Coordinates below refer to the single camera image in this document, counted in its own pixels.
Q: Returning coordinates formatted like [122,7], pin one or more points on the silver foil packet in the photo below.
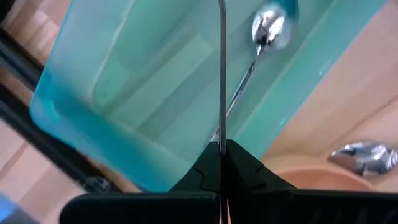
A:
[363,158]

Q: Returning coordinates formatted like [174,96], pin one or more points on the black aluminium table frame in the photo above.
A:
[31,132]

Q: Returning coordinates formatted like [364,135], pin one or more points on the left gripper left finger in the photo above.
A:
[140,208]

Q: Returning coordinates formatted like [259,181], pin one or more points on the terracotta bowl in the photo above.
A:
[323,180]

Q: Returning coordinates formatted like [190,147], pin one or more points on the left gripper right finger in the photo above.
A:
[311,208]

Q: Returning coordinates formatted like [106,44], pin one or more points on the thin grey metal utensil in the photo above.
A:
[222,77]

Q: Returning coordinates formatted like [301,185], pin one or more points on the green translucent plastic bin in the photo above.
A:
[140,93]

